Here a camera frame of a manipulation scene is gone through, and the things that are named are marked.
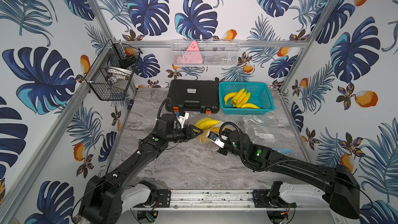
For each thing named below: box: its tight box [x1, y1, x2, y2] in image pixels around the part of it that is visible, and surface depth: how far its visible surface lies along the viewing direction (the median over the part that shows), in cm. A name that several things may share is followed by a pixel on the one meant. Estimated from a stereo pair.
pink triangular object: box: [183, 40, 203, 64], surface depth 92 cm
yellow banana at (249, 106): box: [240, 103, 261, 109], surface depth 106 cm
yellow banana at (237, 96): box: [230, 88, 246, 105], surface depth 114 cm
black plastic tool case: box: [167, 79, 220, 115], surface depth 112 cm
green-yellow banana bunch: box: [194, 117, 221, 131], surface depth 95 cm
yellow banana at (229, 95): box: [223, 91, 238, 106], surface depth 116 cm
